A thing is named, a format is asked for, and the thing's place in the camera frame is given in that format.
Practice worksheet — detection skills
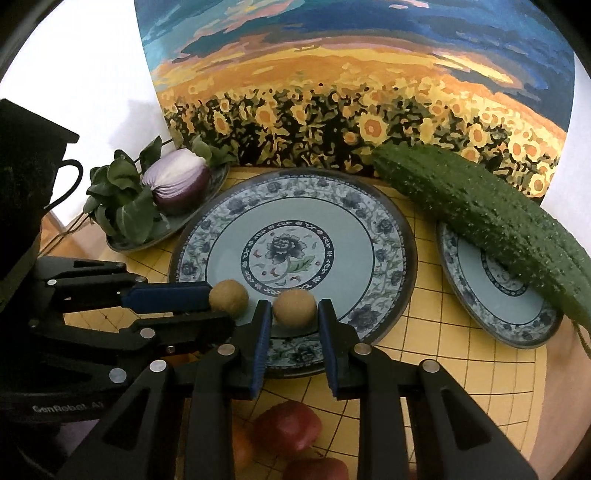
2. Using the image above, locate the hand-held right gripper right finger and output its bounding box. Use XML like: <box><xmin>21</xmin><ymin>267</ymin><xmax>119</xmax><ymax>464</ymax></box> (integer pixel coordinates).
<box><xmin>317</xmin><ymin>298</ymin><xmax>541</xmax><ymax>480</ymax></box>

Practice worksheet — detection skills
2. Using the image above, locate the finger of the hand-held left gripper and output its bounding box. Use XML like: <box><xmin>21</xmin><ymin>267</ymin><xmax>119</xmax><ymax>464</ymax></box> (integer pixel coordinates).
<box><xmin>31</xmin><ymin>313</ymin><xmax>237</xmax><ymax>380</ymax></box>
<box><xmin>34</xmin><ymin>257</ymin><xmax>214</xmax><ymax>315</ymax></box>

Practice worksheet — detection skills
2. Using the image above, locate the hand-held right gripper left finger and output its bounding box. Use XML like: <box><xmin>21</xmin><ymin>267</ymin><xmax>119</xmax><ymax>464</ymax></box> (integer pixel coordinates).
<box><xmin>55</xmin><ymin>299</ymin><xmax>273</xmax><ymax>480</ymax></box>

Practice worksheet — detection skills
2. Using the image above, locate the brown kiwi fruit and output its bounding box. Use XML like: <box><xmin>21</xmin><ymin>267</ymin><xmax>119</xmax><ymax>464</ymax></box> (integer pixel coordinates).
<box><xmin>209</xmin><ymin>279</ymin><xmax>250</xmax><ymax>319</ymax></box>
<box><xmin>272</xmin><ymin>290</ymin><xmax>317</xmax><ymax>328</ymax></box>

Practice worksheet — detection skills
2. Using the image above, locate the large blue floral plate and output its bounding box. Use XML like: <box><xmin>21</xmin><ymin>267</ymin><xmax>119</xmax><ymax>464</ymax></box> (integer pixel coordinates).
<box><xmin>168</xmin><ymin>170</ymin><xmax>419</xmax><ymax>379</ymax></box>

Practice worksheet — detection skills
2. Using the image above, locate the plain green plate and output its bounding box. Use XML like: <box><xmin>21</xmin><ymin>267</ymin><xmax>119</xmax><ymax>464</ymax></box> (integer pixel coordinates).
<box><xmin>105</xmin><ymin>161</ymin><xmax>230</xmax><ymax>254</ymax></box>

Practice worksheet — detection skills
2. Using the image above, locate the red apple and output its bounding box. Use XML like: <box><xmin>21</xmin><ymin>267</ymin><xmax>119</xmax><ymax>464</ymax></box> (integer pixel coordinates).
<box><xmin>283</xmin><ymin>457</ymin><xmax>349</xmax><ymax>480</ymax></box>
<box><xmin>254</xmin><ymin>401</ymin><xmax>323</xmax><ymax>457</ymax></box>

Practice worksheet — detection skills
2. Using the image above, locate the green leafy vegetable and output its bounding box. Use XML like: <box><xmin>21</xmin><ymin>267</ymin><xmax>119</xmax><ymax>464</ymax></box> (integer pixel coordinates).
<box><xmin>83</xmin><ymin>135</ymin><xmax>238</xmax><ymax>245</ymax></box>

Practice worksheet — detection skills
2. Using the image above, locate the yellow grid board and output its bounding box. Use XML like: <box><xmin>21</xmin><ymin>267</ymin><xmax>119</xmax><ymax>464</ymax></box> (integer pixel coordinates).
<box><xmin>41</xmin><ymin>166</ymin><xmax>550</xmax><ymax>480</ymax></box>

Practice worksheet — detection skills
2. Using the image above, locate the halved red onion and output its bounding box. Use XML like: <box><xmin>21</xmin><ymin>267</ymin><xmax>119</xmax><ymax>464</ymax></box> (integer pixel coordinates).
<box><xmin>142</xmin><ymin>148</ymin><xmax>211</xmax><ymax>215</ymax></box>

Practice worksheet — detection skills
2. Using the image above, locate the small blue floral plate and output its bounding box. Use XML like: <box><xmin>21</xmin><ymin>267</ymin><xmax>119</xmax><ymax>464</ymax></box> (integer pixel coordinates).
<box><xmin>436</xmin><ymin>220</ymin><xmax>565</xmax><ymax>349</ymax></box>

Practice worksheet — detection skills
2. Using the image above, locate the bumpy green cucumber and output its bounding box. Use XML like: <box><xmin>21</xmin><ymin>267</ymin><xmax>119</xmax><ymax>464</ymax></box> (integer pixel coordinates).
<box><xmin>372</xmin><ymin>144</ymin><xmax>591</xmax><ymax>356</ymax></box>

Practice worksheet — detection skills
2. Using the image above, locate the sunflower field painting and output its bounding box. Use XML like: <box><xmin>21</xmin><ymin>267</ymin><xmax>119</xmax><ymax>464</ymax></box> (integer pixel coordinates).
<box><xmin>134</xmin><ymin>0</ymin><xmax>575</xmax><ymax>199</ymax></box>

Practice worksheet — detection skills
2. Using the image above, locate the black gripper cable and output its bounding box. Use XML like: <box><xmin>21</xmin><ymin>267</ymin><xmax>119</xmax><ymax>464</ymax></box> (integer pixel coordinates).
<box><xmin>46</xmin><ymin>159</ymin><xmax>85</xmax><ymax>213</ymax></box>

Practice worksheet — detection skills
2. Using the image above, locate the thin black cable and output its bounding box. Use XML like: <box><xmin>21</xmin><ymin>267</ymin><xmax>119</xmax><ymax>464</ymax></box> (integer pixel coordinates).
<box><xmin>41</xmin><ymin>215</ymin><xmax>100</xmax><ymax>254</ymax></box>

